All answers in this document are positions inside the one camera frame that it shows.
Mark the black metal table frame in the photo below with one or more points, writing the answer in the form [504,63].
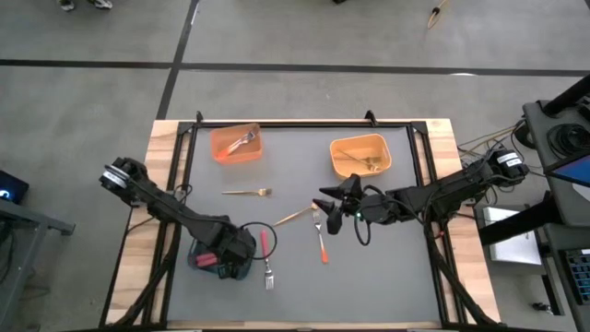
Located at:
[304,123]

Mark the teal plastic bin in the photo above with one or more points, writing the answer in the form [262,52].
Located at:
[192,265]

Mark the black device blue light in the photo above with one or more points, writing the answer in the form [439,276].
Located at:
[16,184]

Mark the keyboard with coloured keys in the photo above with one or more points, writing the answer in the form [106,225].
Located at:
[581,276]

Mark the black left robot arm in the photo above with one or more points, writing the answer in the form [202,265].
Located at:
[161,203]

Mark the small black floor object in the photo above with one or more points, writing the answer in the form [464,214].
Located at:
[541,308]

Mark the black pole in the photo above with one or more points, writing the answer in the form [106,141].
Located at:
[567,94]

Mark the yellow plastic bin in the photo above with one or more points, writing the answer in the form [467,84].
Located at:
[382,152]

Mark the blue tablet screen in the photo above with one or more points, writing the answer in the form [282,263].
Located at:
[576,173]

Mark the grey table mat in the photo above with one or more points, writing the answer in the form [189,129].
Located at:
[369,299]

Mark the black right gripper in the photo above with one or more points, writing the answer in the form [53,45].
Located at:
[378,207]

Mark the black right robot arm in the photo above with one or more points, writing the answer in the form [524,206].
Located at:
[461,186]

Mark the white box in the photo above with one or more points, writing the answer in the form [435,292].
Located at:
[511,251]

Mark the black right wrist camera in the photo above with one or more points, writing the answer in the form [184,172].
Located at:
[335,223]

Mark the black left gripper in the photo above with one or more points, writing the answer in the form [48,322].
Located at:
[235,246]

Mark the grey equipment cart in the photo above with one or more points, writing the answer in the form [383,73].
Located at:
[537,138]

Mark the person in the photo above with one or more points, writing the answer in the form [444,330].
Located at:
[67,4]

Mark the grey side table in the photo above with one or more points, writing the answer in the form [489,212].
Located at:
[27,216]

